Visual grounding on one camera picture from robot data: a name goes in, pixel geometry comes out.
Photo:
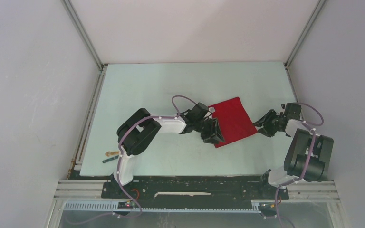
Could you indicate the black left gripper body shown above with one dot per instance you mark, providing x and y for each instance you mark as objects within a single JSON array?
[{"x": 205, "y": 128}]

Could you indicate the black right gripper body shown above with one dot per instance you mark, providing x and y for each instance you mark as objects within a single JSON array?
[{"x": 273, "y": 124}]

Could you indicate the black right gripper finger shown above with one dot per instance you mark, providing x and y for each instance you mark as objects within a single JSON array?
[
  {"x": 267, "y": 119},
  {"x": 267, "y": 131}
]

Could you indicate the red cloth napkin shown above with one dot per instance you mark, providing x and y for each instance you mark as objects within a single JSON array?
[{"x": 234, "y": 122}]

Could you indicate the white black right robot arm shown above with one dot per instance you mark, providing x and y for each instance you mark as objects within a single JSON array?
[{"x": 309, "y": 153}]

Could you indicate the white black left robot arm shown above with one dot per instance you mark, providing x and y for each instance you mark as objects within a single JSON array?
[{"x": 138, "y": 131}]

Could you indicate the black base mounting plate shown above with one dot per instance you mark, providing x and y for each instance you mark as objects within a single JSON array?
[{"x": 211, "y": 192}]

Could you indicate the wooden fork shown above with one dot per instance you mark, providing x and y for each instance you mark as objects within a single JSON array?
[{"x": 111, "y": 153}]

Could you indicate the aluminium corner frame post left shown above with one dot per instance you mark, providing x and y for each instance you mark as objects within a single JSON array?
[{"x": 74, "y": 17}]

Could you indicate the aluminium corner frame post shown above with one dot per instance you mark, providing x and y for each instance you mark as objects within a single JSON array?
[
  {"x": 304, "y": 33},
  {"x": 74, "y": 17}
]

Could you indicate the aluminium corner frame post right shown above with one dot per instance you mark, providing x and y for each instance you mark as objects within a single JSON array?
[{"x": 304, "y": 33}]

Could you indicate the grey slotted cable duct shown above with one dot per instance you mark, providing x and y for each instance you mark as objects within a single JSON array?
[{"x": 113, "y": 206}]

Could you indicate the aluminium front rail frame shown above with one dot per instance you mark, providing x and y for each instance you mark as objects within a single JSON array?
[{"x": 303, "y": 191}]

